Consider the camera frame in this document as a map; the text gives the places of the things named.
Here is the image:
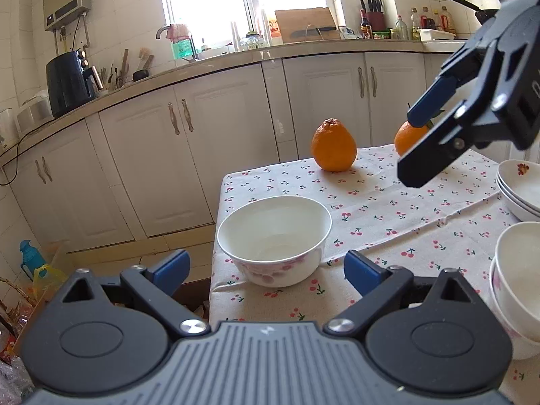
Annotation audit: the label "white rice cooker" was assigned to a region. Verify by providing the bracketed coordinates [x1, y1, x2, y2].
[16, 93, 53, 133]

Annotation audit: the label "red knife block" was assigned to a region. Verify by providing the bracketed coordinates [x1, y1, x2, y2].
[365, 0, 386, 38]

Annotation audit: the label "white pink-flower bowl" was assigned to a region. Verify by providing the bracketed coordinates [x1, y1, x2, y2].
[494, 221, 540, 332]
[488, 257, 540, 361]
[216, 196, 333, 288]

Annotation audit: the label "blue thermos flask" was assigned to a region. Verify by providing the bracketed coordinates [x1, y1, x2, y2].
[19, 240, 48, 280]

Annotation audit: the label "black air fryer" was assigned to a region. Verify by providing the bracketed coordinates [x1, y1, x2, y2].
[46, 50, 98, 119]

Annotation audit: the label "white plastic tray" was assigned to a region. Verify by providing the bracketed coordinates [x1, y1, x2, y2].
[417, 29, 457, 42]

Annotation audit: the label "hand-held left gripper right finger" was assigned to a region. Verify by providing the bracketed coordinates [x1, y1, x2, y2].
[323, 250, 477, 338]

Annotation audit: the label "pink cloth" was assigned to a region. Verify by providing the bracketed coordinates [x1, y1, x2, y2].
[166, 23, 190, 43]

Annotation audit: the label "round orange with leaf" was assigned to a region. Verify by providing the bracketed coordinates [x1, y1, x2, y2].
[394, 107, 446, 158]

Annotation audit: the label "cherry-print tablecloth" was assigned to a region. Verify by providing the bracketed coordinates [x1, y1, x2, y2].
[208, 143, 540, 405]

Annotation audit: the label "green dish soap bottle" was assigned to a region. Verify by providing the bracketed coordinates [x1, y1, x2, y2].
[171, 38, 195, 62]

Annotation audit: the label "yellow plastic bag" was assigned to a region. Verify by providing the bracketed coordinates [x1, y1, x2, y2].
[31, 264, 69, 301]

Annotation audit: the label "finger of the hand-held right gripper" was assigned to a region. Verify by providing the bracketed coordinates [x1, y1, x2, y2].
[397, 88, 513, 188]
[406, 19, 507, 128]

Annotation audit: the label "bumpy-topped orange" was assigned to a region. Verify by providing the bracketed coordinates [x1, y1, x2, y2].
[311, 117, 358, 173]

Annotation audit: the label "metal faucet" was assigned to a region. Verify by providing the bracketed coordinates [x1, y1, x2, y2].
[156, 25, 199, 63]

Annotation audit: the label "stone kitchen countertop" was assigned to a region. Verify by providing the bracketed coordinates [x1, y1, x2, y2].
[0, 38, 469, 169]

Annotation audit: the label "glass jar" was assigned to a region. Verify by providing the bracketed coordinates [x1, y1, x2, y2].
[240, 31, 265, 50]

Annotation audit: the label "white kitchen base cabinets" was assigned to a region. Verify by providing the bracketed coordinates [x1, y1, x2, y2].
[0, 51, 524, 262]

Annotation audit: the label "kitchen window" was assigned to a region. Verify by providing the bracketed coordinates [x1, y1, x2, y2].
[157, 0, 338, 48]

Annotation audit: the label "black power cord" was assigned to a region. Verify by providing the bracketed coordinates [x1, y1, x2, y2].
[0, 116, 55, 186]

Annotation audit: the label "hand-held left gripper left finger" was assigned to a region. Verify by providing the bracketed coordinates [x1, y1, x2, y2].
[57, 249, 212, 339]

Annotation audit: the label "utensil holder with utensils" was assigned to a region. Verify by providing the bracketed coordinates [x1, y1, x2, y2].
[95, 48, 153, 92]

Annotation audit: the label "wooden cutting board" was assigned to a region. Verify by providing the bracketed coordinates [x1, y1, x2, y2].
[274, 7, 342, 44]

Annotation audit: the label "yellow oil bottle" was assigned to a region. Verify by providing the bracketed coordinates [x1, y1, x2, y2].
[410, 7, 423, 41]

